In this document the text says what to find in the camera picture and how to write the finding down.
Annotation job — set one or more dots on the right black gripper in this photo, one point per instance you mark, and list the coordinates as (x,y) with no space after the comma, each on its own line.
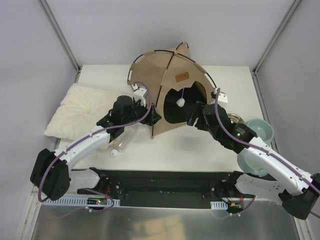
(198,114)

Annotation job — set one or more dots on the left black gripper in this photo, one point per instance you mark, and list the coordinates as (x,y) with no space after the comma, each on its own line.
(147,114)

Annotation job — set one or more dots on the beige pet tent fabric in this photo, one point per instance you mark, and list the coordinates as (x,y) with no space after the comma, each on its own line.
(173,116)

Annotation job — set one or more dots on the white fluffy cushion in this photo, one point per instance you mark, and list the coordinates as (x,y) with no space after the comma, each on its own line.
(80,110)

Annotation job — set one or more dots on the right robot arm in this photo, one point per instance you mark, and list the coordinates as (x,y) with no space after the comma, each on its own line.
(293,188)

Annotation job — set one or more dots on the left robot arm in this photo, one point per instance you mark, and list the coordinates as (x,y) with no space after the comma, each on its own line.
(53,172)

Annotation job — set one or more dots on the steel pet bowl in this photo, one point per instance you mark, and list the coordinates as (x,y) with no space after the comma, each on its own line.
(234,118)

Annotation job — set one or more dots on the white pompom toy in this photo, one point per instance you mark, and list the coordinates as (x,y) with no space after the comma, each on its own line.
(181,101)

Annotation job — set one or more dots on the clear plastic bottle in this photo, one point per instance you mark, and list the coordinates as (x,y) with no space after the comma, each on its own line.
(121,143)

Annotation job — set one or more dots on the right circuit board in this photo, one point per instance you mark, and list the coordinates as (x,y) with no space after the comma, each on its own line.
(221,205)

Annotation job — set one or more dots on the circuit board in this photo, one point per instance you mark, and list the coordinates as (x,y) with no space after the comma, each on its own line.
(221,205)
(101,201)

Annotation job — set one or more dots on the left circuit board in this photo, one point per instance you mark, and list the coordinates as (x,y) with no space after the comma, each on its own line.
(101,201)

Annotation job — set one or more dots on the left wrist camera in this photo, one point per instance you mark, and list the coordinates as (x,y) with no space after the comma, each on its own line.
(139,95)

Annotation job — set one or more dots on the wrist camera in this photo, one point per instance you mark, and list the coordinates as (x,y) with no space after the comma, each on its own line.
(222,98)
(139,95)

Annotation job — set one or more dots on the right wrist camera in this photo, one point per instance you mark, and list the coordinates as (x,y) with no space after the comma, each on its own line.
(222,98)

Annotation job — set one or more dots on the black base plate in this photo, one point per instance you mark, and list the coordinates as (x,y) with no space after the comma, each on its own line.
(166,189)

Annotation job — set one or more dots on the left aluminium frame post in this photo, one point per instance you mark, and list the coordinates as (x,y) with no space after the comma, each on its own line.
(59,34)

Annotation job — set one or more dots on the aluminium frame post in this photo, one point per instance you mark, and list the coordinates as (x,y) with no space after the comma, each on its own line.
(59,34)
(278,32)

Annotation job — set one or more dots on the right aluminium frame post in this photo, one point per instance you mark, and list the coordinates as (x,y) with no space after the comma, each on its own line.
(278,32)

